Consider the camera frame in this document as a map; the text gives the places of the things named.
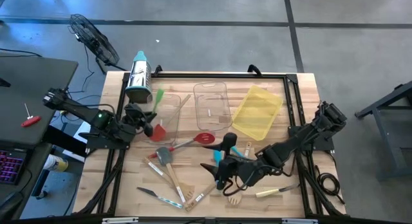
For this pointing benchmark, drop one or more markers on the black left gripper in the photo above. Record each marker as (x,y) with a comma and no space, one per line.
(135,117)

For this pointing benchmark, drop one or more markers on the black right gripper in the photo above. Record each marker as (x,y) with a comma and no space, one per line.
(236,172)

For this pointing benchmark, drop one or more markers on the red silicone spatula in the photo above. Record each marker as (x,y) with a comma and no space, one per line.
(158,134)

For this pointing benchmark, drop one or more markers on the red slotted spoon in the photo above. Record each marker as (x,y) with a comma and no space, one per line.
(204,138)

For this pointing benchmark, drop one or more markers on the wooden slotted turner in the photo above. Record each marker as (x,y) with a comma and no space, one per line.
(154,168)

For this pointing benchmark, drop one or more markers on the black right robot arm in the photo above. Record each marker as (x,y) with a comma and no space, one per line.
(289,143)

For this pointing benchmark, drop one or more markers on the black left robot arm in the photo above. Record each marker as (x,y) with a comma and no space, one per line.
(80,109)

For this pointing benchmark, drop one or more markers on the clear plastic bin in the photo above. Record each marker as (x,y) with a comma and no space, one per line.
(212,101)
(172,121)

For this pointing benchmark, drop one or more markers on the yellow plastic bin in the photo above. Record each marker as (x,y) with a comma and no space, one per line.
(257,113)

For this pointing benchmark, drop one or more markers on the yellow plug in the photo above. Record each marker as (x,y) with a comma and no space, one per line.
(63,112)

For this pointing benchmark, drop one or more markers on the black floor fan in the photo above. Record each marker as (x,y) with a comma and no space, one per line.
(93,40)

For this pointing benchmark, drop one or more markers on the yellow-white spray can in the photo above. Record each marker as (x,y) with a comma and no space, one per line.
(56,163)

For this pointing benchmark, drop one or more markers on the black lower desk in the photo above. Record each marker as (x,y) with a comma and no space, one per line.
(32,146)

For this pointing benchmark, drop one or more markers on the black desk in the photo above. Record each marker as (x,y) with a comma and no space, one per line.
(32,89)
(32,146)

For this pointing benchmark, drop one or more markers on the backlit keyboard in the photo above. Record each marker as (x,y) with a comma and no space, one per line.
(11,167)

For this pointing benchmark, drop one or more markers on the dark metal stand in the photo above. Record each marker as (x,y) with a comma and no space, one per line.
(386,137)

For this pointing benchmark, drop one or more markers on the silver hinge bracket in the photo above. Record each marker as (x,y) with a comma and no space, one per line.
(120,220)
(299,221)

